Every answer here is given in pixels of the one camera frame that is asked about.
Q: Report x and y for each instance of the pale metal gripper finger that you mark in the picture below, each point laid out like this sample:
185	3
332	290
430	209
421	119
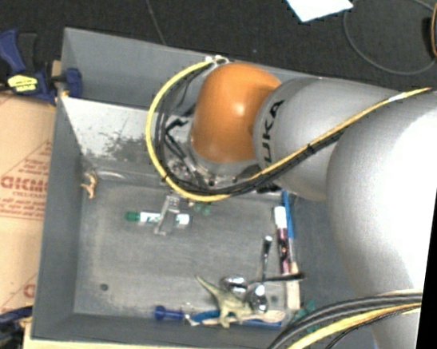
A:
174	216
162	218

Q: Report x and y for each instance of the green and white marker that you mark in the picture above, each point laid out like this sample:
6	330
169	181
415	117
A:
144	217

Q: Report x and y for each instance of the grey metal bin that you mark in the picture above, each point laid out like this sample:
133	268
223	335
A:
129	262

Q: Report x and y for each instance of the tan toy animal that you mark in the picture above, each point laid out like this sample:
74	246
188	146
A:
89	184

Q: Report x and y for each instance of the silver metal spoon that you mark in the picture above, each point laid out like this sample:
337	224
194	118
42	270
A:
260	296
233	284

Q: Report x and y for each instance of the blue pen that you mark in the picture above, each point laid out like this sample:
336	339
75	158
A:
287	215

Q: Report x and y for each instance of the green toy dinosaur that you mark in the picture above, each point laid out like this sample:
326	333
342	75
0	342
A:
232	304

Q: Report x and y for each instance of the thin black stick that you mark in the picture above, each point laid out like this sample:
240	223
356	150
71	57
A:
280	277

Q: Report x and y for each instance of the brown cardboard board, red print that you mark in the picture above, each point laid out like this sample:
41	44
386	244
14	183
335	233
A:
8	180

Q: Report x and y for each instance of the teal green object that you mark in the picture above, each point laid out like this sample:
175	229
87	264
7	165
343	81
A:
306	309

